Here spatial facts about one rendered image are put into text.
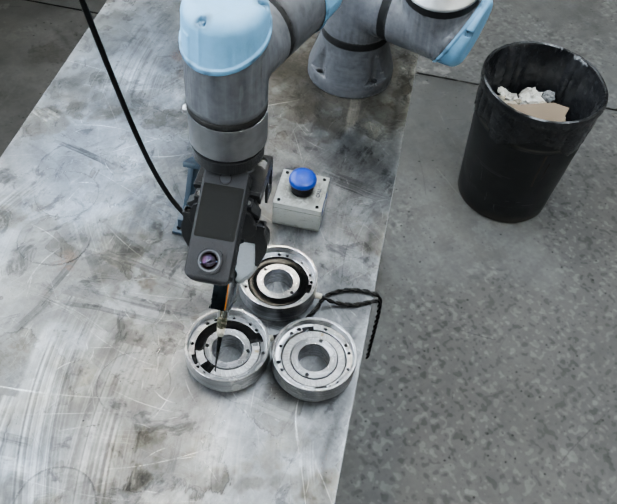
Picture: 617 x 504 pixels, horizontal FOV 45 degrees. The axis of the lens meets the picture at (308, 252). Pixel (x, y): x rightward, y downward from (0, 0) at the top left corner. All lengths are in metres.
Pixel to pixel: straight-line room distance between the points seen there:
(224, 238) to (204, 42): 0.19
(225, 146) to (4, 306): 0.47
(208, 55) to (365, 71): 0.69
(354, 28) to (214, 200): 0.59
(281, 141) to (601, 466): 1.14
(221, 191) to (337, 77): 0.60
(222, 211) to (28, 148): 0.57
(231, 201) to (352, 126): 0.56
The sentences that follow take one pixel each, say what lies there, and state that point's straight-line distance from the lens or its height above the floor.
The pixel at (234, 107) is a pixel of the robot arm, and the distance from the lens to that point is 0.65.
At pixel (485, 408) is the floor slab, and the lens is 1.91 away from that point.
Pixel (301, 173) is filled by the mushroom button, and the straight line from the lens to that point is 1.06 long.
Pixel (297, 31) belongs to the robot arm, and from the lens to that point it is 0.68.
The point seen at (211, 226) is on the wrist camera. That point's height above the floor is 1.08.
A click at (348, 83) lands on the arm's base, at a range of 1.29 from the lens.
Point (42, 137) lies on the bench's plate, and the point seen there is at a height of 0.80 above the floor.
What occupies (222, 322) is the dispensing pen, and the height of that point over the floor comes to 0.89.
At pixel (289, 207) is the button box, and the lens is 1.06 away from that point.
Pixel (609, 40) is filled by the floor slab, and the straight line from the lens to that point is 3.15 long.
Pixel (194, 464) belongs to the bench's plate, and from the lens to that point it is 0.90.
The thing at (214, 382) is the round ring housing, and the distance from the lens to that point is 0.90.
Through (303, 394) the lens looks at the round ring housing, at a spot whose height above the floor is 0.83.
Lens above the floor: 1.63
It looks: 52 degrees down
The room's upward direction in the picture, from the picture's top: 6 degrees clockwise
